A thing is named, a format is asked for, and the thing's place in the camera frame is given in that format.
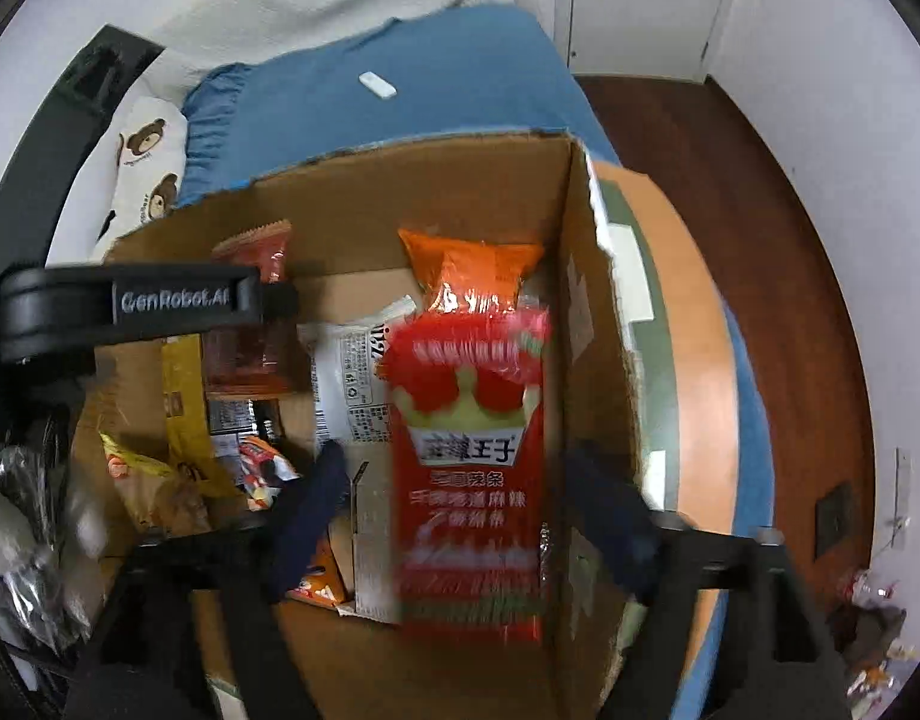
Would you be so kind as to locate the panda print snack packet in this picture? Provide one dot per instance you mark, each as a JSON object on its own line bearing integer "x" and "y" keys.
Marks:
{"x": 261, "y": 465}

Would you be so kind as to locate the black snack packet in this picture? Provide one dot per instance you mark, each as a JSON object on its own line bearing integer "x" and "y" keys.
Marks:
{"x": 231, "y": 420}

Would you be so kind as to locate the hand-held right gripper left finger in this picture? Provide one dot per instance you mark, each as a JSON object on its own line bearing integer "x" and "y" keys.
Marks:
{"x": 310, "y": 517}

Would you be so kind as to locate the dark red snack packet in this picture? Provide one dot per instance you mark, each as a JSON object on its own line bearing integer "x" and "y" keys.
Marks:
{"x": 250, "y": 364}

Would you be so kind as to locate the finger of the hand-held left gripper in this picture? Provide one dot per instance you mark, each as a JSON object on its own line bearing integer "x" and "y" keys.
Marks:
{"x": 167, "y": 315}
{"x": 93, "y": 105}

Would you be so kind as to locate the white grey snack packet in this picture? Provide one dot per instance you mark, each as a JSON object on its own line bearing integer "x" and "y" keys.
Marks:
{"x": 347, "y": 382}

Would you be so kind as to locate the cardboard box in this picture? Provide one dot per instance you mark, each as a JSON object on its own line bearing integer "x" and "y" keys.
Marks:
{"x": 460, "y": 187}

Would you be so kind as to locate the white wall outlet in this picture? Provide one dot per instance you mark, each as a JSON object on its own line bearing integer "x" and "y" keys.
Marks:
{"x": 902, "y": 487}

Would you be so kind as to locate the long red snack packet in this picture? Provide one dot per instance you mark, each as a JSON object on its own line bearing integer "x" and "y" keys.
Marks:
{"x": 467, "y": 510}

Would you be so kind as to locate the yellow round cake packet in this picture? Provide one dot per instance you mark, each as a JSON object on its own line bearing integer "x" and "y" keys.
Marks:
{"x": 149, "y": 491}

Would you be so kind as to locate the bear print pillow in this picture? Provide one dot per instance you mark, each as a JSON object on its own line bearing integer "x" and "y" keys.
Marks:
{"x": 141, "y": 157}

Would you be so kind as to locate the small white oblong object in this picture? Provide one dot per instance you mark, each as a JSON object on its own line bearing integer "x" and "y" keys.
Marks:
{"x": 376, "y": 84}

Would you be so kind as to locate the blue bed quilt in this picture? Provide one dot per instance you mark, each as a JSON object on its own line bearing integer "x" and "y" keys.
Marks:
{"x": 430, "y": 90}

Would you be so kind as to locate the wrapper litter on floor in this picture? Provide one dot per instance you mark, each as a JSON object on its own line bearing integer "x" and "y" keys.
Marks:
{"x": 872, "y": 607}

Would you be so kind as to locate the orange snack packet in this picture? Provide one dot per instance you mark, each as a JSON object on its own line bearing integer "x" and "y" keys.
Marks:
{"x": 467, "y": 270}

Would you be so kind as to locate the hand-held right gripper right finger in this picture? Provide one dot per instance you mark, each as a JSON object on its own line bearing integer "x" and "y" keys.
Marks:
{"x": 617, "y": 532}

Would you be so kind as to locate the long yellow snack packet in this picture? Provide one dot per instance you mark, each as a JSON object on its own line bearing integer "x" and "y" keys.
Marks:
{"x": 184, "y": 420}

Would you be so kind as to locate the green white checkered blanket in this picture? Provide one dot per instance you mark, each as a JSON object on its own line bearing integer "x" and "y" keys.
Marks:
{"x": 692, "y": 390}

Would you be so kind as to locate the white door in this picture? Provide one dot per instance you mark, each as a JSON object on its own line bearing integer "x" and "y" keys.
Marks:
{"x": 640, "y": 7}

